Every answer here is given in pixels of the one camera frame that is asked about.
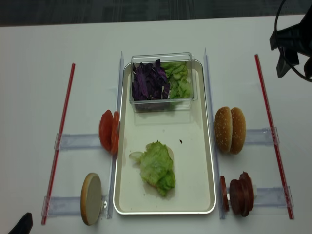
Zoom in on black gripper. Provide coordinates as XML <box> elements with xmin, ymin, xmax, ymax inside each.
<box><xmin>270</xmin><ymin>9</ymin><xmax>312</xmax><ymax>78</ymax></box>

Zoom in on green lettuce leaf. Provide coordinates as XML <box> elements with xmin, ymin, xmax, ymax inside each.
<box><xmin>129</xmin><ymin>140</ymin><xmax>176</xmax><ymax>197</ymax></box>

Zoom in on green lettuce in container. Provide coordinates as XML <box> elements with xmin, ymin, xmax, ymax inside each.
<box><xmin>161</xmin><ymin>61</ymin><xmax>191</xmax><ymax>99</ymax></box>

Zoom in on white block behind patties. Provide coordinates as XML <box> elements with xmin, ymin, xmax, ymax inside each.
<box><xmin>252</xmin><ymin>185</ymin><xmax>257</xmax><ymax>198</ymax></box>

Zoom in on dark meat patty front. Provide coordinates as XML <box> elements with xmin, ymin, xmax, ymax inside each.
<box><xmin>230</xmin><ymin>179</ymin><xmax>244</xmax><ymax>215</ymax></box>

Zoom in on dark meat patty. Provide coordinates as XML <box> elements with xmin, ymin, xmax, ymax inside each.
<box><xmin>230</xmin><ymin>179</ymin><xmax>244</xmax><ymax>215</ymax></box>
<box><xmin>239</xmin><ymin>172</ymin><xmax>254</xmax><ymax>217</ymax></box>

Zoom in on dark meat patty rear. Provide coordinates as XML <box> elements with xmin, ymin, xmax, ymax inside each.
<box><xmin>239</xmin><ymin>172</ymin><xmax>254</xmax><ymax>217</ymax></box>

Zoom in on thin red meat slice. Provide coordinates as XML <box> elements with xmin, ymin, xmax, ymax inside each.
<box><xmin>220</xmin><ymin>175</ymin><xmax>230</xmax><ymax>212</ymax></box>

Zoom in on inner tomato slice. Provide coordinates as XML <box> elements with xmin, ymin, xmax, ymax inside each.
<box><xmin>111</xmin><ymin>111</ymin><xmax>119</xmax><ymax>155</ymax></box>

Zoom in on tomato slice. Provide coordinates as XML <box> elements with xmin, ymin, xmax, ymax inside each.
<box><xmin>98</xmin><ymin>110</ymin><xmax>113</xmax><ymax>151</ymax></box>
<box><xmin>111</xmin><ymin>111</ymin><xmax>119</xmax><ymax>155</ymax></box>

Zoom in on outer tomato slice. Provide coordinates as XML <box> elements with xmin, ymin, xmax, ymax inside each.
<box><xmin>98</xmin><ymin>110</ymin><xmax>113</xmax><ymax>151</ymax></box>

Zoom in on upper right acrylic holder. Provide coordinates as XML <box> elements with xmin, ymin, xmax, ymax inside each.
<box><xmin>244</xmin><ymin>127</ymin><xmax>280</xmax><ymax>145</ymax></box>

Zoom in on acrylic holder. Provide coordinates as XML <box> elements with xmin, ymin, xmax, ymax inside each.
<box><xmin>41</xmin><ymin>195</ymin><xmax>112</xmax><ymax>219</ymax></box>
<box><xmin>253</xmin><ymin>187</ymin><xmax>293</xmax><ymax>207</ymax></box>
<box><xmin>244</xmin><ymin>127</ymin><xmax>280</xmax><ymax>145</ymax></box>
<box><xmin>54</xmin><ymin>133</ymin><xmax>102</xmax><ymax>150</ymax></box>

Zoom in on sesame bun top right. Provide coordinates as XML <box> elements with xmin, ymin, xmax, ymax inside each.
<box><xmin>230</xmin><ymin>107</ymin><xmax>246</xmax><ymax>155</ymax></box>

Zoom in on sesame bun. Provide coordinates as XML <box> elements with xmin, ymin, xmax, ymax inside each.
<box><xmin>214</xmin><ymin>106</ymin><xmax>233</xmax><ymax>153</ymax></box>
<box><xmin>230</xmin><ymin>107</ymin><xmax>246</xmax><ymax>155</ymax></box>

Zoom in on sesame bun top left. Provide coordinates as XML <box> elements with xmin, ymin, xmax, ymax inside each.
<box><xmin>214</xmin><ymin>106</ymin><xmax>233</xmax><ymax>153</ymax></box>

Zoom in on clear plastic container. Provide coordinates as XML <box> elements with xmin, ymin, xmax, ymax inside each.
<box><xmin>129</xmin><ymin>52</ymin><xmax>197</xmax><ymax>112</ymax></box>

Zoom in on lower right acrylic holder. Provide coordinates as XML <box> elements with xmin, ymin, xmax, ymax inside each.
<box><xmin>253</xmin><ymin>187</ymin><xmax>293</xmax><ymax>207</ymax></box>

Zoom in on purple cabbage pieces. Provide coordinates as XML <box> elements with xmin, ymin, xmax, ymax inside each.
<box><xmin>132</xmin><ymin>59</ymin><xmax>170</xmax><ymax>101</ymax></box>

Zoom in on right red strip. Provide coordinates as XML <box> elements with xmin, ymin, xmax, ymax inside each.
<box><xmin>254</xmin><ymin>54</ymin><xmax>294</xmax><ymax>220</ymax></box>

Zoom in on red strip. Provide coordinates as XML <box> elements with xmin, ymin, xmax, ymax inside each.
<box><xmin>41</xmin><ymin>63</ymin><xmax>76</xmax><ymax>226</ymax></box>
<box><xmin>254</xmin><ymin>54</ymin><xmax>294</xmax><ymax>220</ymax></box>

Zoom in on white metal tray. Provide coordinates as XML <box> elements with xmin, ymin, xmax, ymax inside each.
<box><xmin>114</xmin><ymin>61</ymin><xmax>216</xmax><ymax>215</ymax></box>

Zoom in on bottom bun on tray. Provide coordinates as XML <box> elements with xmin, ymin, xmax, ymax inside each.
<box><xmin>142</xmin><ymin>144</ymin><xmax>175</xmax><ymax>195</ymax></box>

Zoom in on left long acrylic divider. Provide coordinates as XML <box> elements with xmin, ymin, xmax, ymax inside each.
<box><xmin>106</xmin><ymin>50</ymin><xmax>125</xmax><ymax>219</ymax></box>

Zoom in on upper left acrylic holder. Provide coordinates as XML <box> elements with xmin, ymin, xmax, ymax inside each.
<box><xmin>54</xmin><ymin>133</ymin><xmax>102</xmax><ymax>150</ymax></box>

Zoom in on standing bun half left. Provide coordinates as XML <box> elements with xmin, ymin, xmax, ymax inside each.
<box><xmin>80</xmin><ymin>173</ymin><xmax>102</xmax><ymax>226</ymax></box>

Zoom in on left red strip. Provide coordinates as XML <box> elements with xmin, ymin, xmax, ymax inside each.
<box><xmin>41</xmin><ymin>63</ymin><xmax>76</xmax><ymax>226</ymax></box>

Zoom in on lower left acrylic holder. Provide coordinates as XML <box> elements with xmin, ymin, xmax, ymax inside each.
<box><xmin>41</xmin><ymin>195</ymin><xmax>112</xmax><ymax>219</ymax></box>

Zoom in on black object bottom left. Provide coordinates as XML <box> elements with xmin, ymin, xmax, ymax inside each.
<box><xmin>9</xmin><ymin>213</ymin><xmax>33</xmax><ymax>234</ymax></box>

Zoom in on black cable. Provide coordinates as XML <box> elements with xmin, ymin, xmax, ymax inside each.
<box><xmin>274</xmin><ymin>0</ymin><xmax>312</xmax><ymax>82</ymax></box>

